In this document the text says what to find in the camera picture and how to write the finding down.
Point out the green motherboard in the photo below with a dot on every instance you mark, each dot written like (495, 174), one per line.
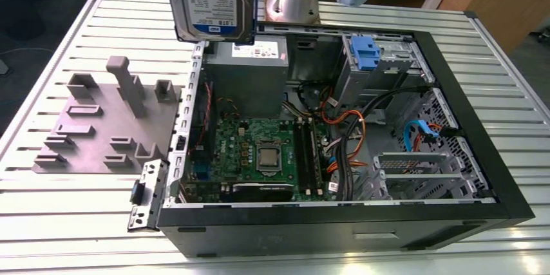
(232, 133)

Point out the metal disk bay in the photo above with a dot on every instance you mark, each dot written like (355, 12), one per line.
(413, 176)

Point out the grey power supply unit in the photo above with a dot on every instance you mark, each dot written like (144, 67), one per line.
(244, 88)

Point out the CPU socket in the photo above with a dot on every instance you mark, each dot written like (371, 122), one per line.
(281, 159)

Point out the silver CPU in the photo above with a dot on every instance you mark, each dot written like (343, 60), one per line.
(268, 156)

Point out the metal card retention bracket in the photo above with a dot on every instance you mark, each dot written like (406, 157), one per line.
(151, 167)

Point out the metal drive cage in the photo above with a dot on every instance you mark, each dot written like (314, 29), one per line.
(370, 85)

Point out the hard disk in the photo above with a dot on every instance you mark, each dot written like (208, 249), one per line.
(210, 1)

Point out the black graphics card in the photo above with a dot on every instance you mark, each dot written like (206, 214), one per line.
(262, 191)

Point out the black chair caster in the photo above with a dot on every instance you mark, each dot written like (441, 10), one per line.
(543, 35)

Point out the grey parts rack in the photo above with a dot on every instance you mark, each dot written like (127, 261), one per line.
(103, 127)

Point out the blue plastic drive latch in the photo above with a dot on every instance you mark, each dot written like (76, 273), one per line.
(365, 53)

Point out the black RAM slot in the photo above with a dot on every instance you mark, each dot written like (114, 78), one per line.
(318, 162)
(305, 159)

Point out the black PC case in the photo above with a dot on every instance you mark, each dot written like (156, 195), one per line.
(301, 233)

